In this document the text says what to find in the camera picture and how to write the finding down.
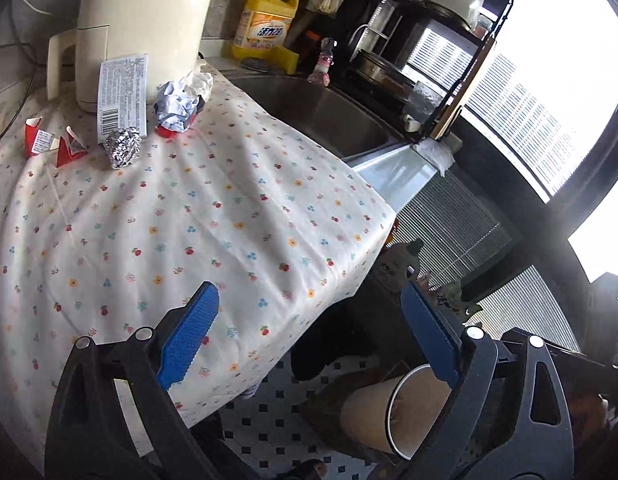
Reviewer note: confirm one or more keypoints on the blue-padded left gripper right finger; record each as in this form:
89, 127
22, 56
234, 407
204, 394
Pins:
439, 344

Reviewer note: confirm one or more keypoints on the person's right hand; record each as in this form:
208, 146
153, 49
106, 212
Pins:
588, 416

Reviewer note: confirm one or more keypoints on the cream air fryer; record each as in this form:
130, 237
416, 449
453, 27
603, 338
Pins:
167, 31

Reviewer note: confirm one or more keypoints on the wooden cutting board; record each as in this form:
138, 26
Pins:
451, 106

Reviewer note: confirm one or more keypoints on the stainless steel sink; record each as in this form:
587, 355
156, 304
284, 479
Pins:
324, 115

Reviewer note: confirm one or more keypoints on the yellow detergent jug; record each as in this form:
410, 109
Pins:
262, 31

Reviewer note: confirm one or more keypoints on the crumpled silver red wrapper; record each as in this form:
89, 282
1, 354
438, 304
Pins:
179, 102

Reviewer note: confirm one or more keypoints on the red torn packet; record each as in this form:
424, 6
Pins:
70, 148
36, 140

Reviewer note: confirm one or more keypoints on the pink small bottle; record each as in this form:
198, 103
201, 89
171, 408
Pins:
320, 73

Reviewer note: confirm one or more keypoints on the brown paper cup bin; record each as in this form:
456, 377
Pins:
396, 415

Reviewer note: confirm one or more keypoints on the white folded cloth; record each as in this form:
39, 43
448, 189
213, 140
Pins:
438, 154

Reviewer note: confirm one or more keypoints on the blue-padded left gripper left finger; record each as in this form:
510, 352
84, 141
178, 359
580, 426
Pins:
186, 329

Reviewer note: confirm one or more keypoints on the floral white tablecloth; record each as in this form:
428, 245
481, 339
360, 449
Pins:
280, 225

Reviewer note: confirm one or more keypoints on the crumpled aluminium foil ball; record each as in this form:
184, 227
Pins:
123, 147

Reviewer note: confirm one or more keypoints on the green refill detergent pouch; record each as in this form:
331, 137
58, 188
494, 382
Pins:
449, 296

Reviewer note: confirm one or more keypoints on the white printed label packet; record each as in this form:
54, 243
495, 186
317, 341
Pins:
121, 97

